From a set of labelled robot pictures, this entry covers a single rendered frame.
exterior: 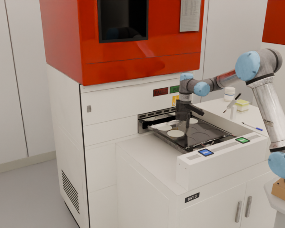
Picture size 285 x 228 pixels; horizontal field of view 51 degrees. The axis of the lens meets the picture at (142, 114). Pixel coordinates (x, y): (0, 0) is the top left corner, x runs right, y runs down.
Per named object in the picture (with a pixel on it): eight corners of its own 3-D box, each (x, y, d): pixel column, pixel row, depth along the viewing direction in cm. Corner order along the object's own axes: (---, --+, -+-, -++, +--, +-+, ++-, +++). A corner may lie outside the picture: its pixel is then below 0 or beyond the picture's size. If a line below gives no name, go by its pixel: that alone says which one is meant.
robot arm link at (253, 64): (320, 169, 118) (273, 43, 124) (297, 181, 111) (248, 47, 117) (293, 171, 129) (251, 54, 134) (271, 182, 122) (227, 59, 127)
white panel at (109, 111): (83, 149, 176) (78, 83, 162) (189, 121, 216) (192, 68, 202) (85, 151, 174) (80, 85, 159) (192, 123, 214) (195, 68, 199)
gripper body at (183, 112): (174, 116, 179) (175, 97, 174) (189, 116, 179) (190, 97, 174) (176, 121, 172) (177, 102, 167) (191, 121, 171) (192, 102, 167)
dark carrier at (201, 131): (149, 126, 189) (149, 125, 189) (191, 116, 206) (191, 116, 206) (184, 148, 162) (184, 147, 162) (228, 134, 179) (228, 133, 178)
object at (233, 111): (225, 116, 186) (227, 97, 181) (229, 116, 188) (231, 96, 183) (232, 120, 181) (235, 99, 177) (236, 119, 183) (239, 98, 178)
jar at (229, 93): (221, 100, 218) (223, 87, 215) (228, 98, 222) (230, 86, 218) (229, 102, 213) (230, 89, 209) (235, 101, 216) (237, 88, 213)
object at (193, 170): (175, 181, 145) (176, 156, 140) (250, 153, 172) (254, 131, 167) (187, 191, 137) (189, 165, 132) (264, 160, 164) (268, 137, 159)
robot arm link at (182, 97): (191, 91, 173) (193, 95, 165) (190, 98, 174) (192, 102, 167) (178, 90, 173) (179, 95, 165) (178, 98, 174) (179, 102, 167)
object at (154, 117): (137, 132, 191) (137, 119, 188) (190, 119, 213) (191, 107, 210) (139, 134, 190) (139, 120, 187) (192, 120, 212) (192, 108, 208)
